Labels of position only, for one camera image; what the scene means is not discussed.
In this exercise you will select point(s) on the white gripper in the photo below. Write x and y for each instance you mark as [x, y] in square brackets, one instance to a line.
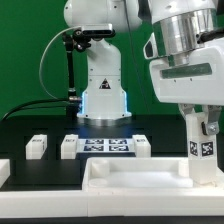
[200, 82]

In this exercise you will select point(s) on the white desk tabletop tray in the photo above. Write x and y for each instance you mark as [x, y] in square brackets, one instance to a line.
[156, 176]

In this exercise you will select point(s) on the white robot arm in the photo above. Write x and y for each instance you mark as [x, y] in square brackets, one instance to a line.
[185, 50]

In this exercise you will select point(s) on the AprilTag marker sheet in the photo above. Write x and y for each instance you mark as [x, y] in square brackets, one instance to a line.
[99, 145]

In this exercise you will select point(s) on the white left fence piece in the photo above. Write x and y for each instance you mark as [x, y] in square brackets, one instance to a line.
[4, 171]

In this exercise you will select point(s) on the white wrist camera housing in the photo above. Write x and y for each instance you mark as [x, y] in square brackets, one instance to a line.
[150, 48]

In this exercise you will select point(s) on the white front fence wall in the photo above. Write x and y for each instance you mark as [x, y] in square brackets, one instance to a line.
[124, 203]

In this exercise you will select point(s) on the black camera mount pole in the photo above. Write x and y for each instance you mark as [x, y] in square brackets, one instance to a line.
[73, 100]

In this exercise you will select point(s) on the black camera on stand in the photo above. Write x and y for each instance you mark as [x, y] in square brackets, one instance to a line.
[95, 31]

